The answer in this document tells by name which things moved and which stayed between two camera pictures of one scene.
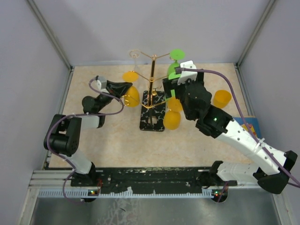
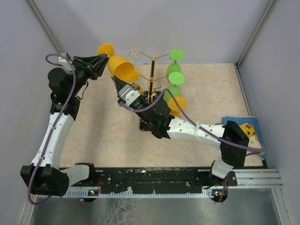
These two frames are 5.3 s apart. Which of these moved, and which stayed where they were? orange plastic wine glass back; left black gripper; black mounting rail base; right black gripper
Moved: right black gripper; left black gripper; orange plastic wine glass back
Stayed: black mounting rail base
